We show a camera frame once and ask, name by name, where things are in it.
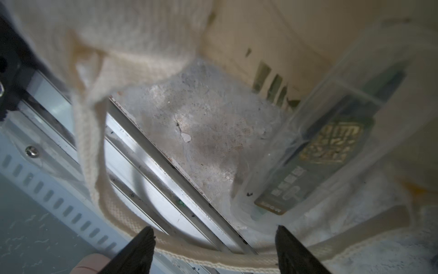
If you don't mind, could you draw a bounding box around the clear case with green card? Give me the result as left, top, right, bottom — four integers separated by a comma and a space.
231, 22, 438, 233

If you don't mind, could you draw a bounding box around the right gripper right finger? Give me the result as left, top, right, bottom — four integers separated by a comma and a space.
275, 226, 330, 274

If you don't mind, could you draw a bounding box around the aluminium rail frame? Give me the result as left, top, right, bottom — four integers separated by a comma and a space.
1, 68, 256, 272

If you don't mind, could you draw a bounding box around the cream canvas floral tote bag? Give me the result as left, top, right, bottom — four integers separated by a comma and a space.
1, 1, 438, 274

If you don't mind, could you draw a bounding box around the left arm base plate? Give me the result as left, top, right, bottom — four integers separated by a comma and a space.
1, 18, 35, 121

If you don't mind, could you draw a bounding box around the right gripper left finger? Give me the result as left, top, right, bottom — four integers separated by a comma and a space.
99, 226, 156, 274

